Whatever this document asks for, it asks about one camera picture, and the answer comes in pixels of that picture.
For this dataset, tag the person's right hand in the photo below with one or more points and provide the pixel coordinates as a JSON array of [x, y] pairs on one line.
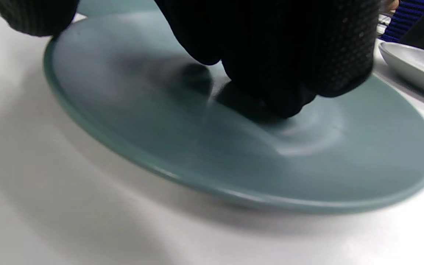
[[271, 44]]

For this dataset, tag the teal plate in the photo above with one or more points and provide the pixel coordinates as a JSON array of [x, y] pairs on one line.
[[234, 162], [116, 6]]

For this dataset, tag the grey plate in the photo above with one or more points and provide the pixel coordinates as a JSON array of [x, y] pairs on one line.
[[418, 68]]

